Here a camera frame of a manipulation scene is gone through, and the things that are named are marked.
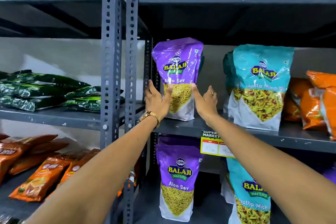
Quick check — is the person's right hand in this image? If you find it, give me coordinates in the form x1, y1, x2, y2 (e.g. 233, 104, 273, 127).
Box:
191, 83, 220, 125

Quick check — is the person's left hand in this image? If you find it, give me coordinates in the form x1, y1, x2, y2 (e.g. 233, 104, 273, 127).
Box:
144, 79, 174, 122

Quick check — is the purple snack packet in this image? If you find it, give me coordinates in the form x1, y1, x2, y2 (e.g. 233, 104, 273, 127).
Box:
152, 37, 204, 122
156, 137, 203, 223
322, 166, 336, 185

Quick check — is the person's left forearm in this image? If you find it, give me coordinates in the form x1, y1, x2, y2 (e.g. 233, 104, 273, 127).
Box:
25, 116, 159, 224

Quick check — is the person's right forearm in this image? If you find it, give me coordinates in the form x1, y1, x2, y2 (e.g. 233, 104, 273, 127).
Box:
207, 115, 336, 224

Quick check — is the gold wristwatch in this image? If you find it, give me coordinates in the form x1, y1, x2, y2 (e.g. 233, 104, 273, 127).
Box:
139, 111, 161, 129

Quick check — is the teal snack packet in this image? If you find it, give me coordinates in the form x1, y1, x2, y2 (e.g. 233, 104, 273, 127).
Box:
223, 51, 236, 117
226, 157, 271, 224
228, 44, 295, 132

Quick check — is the yellow shelf price tag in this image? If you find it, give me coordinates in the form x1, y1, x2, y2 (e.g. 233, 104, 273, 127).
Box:
200, 130, 236, 159

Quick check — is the orange snack packet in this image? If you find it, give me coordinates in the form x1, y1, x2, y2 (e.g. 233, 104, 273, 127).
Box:
283, 77, 308, 122
300, 88, 327, 131
306, 71, 336, 141

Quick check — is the white clear snack packet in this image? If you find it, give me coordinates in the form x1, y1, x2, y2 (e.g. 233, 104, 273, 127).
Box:
220, 173, 236, 205

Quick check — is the pile of dark green packets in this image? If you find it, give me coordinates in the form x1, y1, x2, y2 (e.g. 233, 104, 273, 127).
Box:
0, 70, 125, 113

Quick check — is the pile of orange pouches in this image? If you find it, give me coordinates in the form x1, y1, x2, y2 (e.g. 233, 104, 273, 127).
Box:
0, 134, 141, 203

